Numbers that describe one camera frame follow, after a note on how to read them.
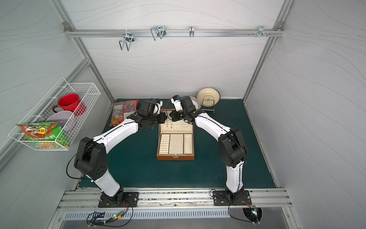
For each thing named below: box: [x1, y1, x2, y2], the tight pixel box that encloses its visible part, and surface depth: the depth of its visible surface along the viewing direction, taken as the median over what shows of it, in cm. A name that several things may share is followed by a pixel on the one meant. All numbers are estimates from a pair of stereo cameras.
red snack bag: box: [108, 99, 140, 127], surface depth 110 cm
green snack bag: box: [16, 122, 71, 150], surface depth 55 cm
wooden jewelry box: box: [156, 108, 195, 161], surface depth 90 cm
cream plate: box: [196, 87, 221, 108], surface depth 106 cm
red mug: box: [52, 93, 87, 116], surface depth 67 cm
